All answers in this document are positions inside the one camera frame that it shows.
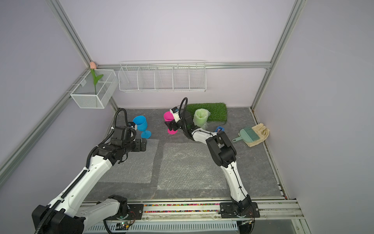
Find pink plastic wine glass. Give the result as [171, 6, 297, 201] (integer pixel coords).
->
[164, 111, 178, 135]

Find blue tape dispenser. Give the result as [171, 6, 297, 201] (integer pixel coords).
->
[215, 126, 225, 133]

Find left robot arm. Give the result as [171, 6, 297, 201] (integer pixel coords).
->
[32, 108, 147, 234]

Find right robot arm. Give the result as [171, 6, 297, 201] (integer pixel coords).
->
[165, 97, 260, 223]

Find blue plastic wine glass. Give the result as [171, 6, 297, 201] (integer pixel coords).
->
[133, 116, 152, 139]

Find artificial grass mat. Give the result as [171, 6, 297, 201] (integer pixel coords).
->
[187, 103, 228, 122]

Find green dustpan brush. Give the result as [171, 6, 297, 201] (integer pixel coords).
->
[232, 127, 260, 143]

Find artificial tulip flower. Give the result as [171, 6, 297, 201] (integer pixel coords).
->
[90, 61, 103, 94]

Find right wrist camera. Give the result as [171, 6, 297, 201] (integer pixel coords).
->
[169, 107, 181, 122]

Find white wire wall rack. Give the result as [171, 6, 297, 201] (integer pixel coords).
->
[118, 60, 207, 92]

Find white mesh wall basket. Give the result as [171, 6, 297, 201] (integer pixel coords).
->
[70, 69, 119, 109]

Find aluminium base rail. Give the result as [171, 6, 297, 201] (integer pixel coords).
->
[52, 199, 312, 234]

